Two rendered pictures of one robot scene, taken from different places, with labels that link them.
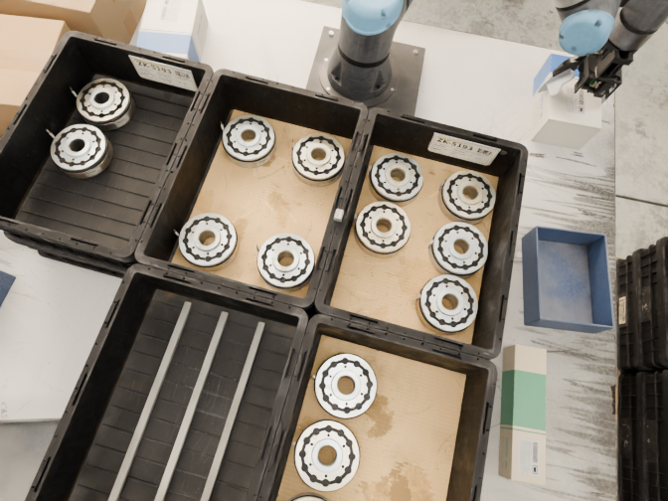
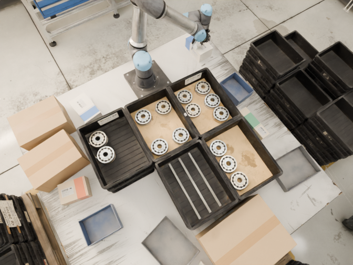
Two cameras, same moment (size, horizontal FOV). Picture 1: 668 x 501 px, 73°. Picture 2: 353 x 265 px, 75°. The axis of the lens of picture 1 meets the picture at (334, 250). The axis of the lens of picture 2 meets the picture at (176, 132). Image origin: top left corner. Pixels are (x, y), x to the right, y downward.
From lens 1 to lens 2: 0.70 m
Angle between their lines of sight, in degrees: 14
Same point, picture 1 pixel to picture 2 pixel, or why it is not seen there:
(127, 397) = (177, 194)
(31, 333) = (132, 212)
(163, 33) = (86, 111)
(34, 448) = (163, 232)
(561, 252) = (229, 83)
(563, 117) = (203, 52)
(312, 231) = (178, 124)
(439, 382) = (234, 131)
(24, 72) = (69, 150)
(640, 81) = not seen: hidden behind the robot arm
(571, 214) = (222, 72)
